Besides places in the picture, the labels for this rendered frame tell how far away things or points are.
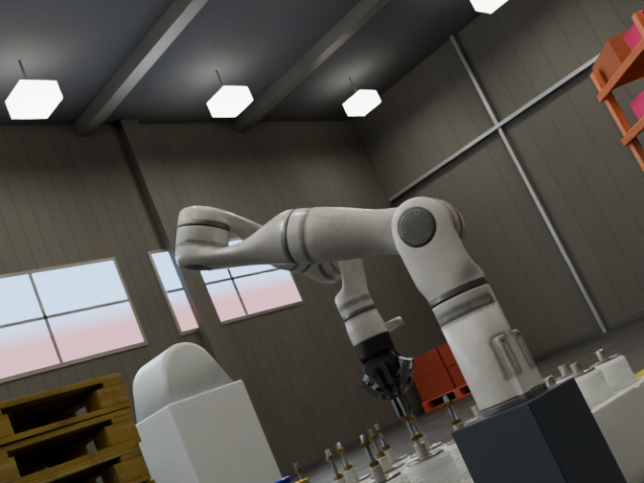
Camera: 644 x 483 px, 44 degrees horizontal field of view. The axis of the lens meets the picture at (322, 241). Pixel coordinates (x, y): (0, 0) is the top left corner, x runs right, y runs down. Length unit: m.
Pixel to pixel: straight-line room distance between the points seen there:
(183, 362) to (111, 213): 4.52
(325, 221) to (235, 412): 5.49
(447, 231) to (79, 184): 9.78
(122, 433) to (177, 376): 2.96
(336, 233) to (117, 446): 2.48
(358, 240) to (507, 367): 0.31
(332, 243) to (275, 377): 9.95
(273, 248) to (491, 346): 0.39
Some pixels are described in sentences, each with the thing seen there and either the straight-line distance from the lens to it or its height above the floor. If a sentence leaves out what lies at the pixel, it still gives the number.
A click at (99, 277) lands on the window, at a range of 10.26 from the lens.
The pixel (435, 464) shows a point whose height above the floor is 0.24.
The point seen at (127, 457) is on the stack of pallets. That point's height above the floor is 0.61.
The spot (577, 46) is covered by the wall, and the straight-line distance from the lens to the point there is 12.88.
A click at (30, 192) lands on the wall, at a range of 10.45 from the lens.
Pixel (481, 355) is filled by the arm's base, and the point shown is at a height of 0.38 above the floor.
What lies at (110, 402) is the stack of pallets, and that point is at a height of 0.86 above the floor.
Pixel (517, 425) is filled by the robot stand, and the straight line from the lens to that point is 1.12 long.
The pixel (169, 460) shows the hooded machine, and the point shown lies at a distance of 6.60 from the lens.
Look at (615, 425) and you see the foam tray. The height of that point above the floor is 0.13.
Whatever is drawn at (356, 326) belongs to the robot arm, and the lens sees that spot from 1.56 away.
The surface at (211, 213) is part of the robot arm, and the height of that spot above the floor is 0.79.
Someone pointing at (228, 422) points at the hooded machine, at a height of 0.75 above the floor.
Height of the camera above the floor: 0.37
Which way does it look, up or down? 12 degrees up
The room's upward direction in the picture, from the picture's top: 24 degrees counter-clockwise
